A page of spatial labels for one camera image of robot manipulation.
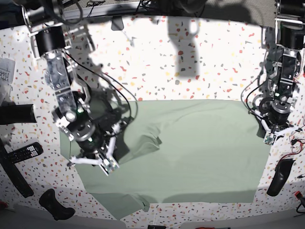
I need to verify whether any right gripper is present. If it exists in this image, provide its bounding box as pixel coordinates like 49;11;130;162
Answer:
68;120;128;167

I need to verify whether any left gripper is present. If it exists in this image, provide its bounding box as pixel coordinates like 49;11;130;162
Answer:
248;99;302;139

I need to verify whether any light green T-shirt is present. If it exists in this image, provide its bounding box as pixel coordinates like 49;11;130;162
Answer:
75;100;270;219

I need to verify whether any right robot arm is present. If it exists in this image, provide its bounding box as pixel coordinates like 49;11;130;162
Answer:
15;0;123;173

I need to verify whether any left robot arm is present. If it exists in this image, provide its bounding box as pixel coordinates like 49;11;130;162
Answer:
248;0;305;145

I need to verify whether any black TV remote control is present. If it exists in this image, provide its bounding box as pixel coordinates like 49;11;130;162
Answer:
8;142;43;164

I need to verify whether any black game controller grip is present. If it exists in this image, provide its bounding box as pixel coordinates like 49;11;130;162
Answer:
39;188;75;221

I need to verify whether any long black bar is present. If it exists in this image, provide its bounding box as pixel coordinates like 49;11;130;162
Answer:
0;141;34;198

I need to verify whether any clear plastic parts box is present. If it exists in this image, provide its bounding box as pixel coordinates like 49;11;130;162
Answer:
0;58;15;104

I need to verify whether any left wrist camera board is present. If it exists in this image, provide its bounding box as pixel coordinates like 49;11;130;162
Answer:
263;132;277;146

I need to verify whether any red and white wire bundle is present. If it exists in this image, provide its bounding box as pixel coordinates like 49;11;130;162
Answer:
278;114;305;165

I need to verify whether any black curved handle right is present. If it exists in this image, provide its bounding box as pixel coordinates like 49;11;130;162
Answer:
267;159;294;197

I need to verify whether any black curved handle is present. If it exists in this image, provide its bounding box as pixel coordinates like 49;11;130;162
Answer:
0;104;37;125
267;159;294;197

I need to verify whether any black curved handle left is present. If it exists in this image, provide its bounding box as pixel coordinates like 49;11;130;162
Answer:
0;104;37;125

